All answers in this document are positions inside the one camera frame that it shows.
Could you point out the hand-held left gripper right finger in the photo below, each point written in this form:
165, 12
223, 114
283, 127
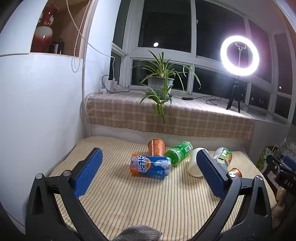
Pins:
212, 173

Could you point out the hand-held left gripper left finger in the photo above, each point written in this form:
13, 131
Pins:
89, 172

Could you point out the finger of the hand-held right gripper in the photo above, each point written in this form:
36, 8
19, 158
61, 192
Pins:
290, 160

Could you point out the white cup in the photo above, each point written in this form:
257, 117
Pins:
195, 165

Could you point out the small copper cup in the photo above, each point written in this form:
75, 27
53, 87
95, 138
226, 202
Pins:
236, 172

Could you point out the tall copper cup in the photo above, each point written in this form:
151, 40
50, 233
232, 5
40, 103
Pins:
156, 148

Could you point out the person's right hand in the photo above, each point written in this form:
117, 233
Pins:
280, 201

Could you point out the clear bottle with green label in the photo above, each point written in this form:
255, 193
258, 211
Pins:
223, 157

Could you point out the green cardboard box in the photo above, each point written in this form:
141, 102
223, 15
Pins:
266, 160

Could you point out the green plastic bottle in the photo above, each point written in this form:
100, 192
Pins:
179, 153

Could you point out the striped beige mat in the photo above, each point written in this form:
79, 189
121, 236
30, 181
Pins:
143, 199

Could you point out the blue and orange drink can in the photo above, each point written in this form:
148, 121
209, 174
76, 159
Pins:
150, 165

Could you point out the plaid beige blanket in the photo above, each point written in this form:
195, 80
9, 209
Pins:
129, 113

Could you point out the grey furry object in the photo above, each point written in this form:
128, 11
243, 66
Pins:
138, 234

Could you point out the black tripod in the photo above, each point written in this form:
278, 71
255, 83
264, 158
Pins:
234, 92

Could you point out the white power strip with plugs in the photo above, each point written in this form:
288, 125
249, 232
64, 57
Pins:
110, 83

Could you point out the grey plant pot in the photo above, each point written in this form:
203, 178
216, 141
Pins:
154, 83

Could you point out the green spider plant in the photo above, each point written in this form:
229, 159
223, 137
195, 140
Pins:
159, 69

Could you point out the phone holder clamp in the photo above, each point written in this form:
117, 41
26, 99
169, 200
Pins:
240, 52

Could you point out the dark small bottle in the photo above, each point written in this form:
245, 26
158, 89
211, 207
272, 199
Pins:
53, 47
60, 46

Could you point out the red and white vase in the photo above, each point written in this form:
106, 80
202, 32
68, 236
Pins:
42, 34

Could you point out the white window frame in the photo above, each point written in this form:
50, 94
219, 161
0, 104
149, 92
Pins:
131, 46

